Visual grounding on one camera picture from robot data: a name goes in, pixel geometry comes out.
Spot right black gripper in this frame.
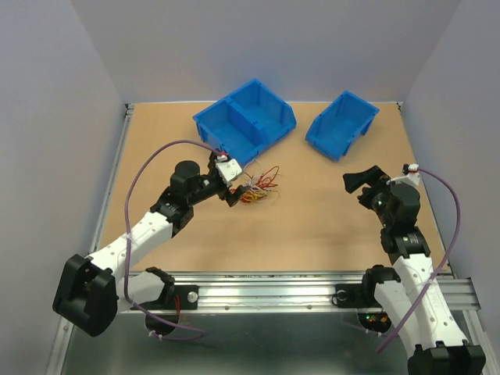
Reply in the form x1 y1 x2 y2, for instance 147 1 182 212
342 165 395 227

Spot yellow wires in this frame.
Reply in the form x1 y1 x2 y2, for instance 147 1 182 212
244 183 280 204

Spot red wires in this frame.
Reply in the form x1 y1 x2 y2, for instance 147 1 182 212
238 166 283 204

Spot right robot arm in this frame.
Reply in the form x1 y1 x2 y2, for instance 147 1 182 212
334 164 486 374

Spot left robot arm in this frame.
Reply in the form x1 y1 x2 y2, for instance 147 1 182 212
52 153 247 337

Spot small blue bin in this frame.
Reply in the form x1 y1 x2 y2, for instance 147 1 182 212
305 91 380 162

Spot large divided blue bin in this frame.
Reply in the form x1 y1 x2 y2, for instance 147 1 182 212
193 79 297 166

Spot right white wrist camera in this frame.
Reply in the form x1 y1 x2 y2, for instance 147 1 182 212
390 163 421 188

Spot aluminium mounting rail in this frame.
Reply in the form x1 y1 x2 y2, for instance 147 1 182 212
116 271 480 314

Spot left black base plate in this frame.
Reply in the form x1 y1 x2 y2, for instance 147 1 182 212
140 284 199 312

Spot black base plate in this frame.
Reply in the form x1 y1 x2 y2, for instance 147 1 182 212
332 283 382 309
140 284 199 312

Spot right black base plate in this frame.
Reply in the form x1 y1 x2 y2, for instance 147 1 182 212
332 283 382 309

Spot right aluminium side rail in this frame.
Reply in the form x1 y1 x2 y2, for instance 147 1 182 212
394 102 489 375

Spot aluminium side rail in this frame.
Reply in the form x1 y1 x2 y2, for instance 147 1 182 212
394 102 489 375
45 103 135 375

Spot left aluminium side rail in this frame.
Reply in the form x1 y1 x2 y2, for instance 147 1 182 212
45 103 135 375

